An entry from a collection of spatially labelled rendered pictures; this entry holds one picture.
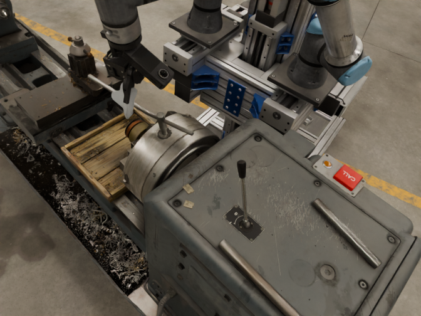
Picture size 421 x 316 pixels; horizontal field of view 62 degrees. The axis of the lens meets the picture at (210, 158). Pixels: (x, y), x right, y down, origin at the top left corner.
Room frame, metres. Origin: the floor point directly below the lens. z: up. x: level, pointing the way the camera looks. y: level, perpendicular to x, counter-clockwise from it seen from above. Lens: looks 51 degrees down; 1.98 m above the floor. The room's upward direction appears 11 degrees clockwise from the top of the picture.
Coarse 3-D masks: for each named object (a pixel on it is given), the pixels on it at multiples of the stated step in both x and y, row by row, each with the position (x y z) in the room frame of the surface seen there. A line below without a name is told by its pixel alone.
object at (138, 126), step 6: (138, 120) 0.79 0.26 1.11; (132, 126) 0.76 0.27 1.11; (138, 126) 0.76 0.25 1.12; (144, 126) 0.77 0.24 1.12; (126, 132) 0.75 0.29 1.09; (132, 132) 0.74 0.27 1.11; (138, 132) 0.73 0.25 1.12; (144, 132) 0.75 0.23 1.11; (132, 138) 0.73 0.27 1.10; (138, 138) 0.73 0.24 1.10
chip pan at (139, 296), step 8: (0, 120) 1.13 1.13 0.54; (0, 128) 1.08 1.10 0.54; (8, 128) 1.09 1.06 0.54; (144, 280) 0.46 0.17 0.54; (136, 288) 0.42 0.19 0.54; (128, 296) 0.39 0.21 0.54; (136, 296) 0.39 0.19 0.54; (144, 296) 0.40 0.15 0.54; (136, 304) 0.36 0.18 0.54; (144, 304) 0.37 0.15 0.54; (152, 304) 0.37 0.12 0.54; (144, 312) 0.34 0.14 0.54; (152, 312) 0.34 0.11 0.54; (168, 312) 0.35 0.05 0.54
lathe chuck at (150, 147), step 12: (180, 120) 0.72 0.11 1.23; (192, 120) 0.74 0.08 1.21; (156, 132) 0.65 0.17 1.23; (180, 132) 0.67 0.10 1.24; (144, 144) 0.62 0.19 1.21; (156, 144) 0.62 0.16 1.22; (168, 144) 0.62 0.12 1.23; (132, 156) 0.59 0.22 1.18; (144, 156) 0.59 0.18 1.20; (156, 156) 0.58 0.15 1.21; (132, 168) 0.57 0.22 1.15; (144, 168) 0.56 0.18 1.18; (132, 180) 0.55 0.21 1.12; (144, 180) 0.54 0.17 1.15; (132, 192) 0.56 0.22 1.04
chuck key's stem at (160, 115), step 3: (159, 114) 0.64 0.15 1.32; (162, 114) 0.64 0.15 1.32; (159, 117) 0.63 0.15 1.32; (162, 117) 0.63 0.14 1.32; (159, 120) 0.63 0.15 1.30; (162, 120) 0.63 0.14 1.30; (159, 123) 0.64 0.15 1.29; (162, 123) 0.64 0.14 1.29; (159, 126) 0.64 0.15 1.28; (162, 126) 0.64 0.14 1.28; (165, 126) 0.64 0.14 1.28; (162, 129) 0.64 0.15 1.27; (165, 129) 0.64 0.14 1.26; (162, 132) 0.65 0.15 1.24; (165, 132) 0.65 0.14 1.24; (165, 135) 0.65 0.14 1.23
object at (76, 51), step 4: (72, 44) 1.08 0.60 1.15; (84, 44) 1.10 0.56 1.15; (72, 48) 1.07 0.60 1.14; (76, 48) 1.07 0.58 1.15; (80, 48) 1.07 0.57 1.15; (84, 48) 1.08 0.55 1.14; (88, 48) 1.10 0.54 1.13; (72, 52) 1.06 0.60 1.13; (76, 52) 1.06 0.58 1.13; (80, 52) 1.06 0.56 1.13
